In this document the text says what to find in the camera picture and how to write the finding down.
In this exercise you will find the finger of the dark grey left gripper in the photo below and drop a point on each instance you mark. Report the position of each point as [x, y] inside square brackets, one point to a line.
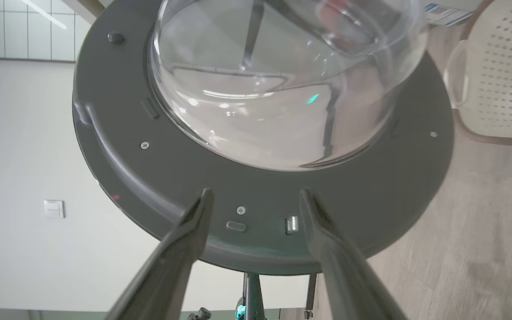
[310, 293]
[253, 298]

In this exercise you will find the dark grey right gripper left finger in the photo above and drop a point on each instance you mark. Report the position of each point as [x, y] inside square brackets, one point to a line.
[162, 271]

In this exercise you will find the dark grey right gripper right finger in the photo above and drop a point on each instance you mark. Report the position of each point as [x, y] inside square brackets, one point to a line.
[349, 271]

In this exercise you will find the dark grey washing machine door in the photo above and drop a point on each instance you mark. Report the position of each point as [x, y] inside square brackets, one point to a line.
[371, 200]

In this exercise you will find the beige perforated laundry basket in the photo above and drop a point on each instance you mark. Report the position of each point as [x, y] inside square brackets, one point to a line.
[505, 66]

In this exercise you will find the white blue label box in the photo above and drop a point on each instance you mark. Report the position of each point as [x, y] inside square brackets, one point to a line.
[445, 13]

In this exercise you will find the white wall switch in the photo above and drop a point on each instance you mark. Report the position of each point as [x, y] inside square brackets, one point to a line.
[54, 209]

